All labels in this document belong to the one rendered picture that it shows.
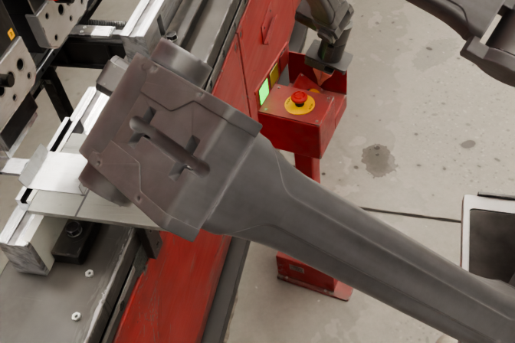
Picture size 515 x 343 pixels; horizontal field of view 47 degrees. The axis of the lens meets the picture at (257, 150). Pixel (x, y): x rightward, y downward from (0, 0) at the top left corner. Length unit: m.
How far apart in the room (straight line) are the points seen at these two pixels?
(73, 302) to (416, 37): 2.20
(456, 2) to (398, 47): 2.03
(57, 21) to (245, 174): 0.75
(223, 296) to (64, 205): 1.02
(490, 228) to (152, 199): 0.63
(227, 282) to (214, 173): 1.68
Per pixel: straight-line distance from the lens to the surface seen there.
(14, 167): 1.14
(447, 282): 0.44
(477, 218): 0.90
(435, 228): 2.16
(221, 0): 1.63
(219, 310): 1.95
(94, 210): 1.01
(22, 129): 1.04
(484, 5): 0.84
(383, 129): 2.45
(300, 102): 1.39
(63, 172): 1.09
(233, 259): 2.03
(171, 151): 0.34
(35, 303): 1.11
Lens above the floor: 1.75
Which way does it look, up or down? 47 degrees down
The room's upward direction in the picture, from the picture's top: 9 degrees counter-clockwise
